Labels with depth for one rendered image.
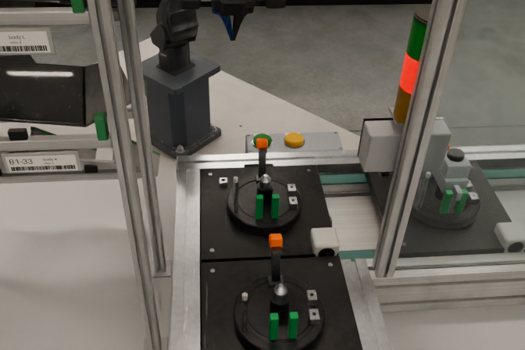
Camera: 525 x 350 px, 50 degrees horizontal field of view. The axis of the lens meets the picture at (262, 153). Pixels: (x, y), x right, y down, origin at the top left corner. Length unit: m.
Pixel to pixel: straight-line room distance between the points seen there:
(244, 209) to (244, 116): 0.50
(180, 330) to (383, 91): 2.53
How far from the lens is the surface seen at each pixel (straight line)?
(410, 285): 1.04
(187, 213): 1.09
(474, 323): 1.12
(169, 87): 1.24
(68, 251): 1.20
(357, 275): 1.01
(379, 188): 1.15
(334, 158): 1.21
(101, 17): 0.61
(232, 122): 1.47
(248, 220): 1.02
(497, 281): 1.10
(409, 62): 0.77
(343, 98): 3.18
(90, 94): 0.73
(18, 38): 0.63
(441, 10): 0.71
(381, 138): 0.83
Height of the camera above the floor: 1.72
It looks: 39 degrees down
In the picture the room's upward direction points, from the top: 2 degrees clockwise
